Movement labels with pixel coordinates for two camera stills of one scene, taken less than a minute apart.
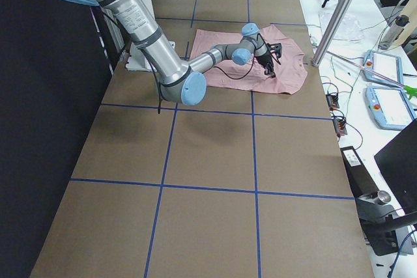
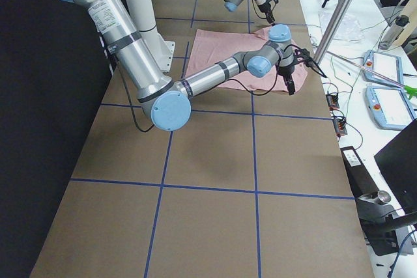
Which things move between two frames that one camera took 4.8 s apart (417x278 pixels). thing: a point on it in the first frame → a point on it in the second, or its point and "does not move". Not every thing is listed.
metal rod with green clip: (410, 91) does not move
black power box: (360, 181) does not move
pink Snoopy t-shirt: (290, 69) does not move
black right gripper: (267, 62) → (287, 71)
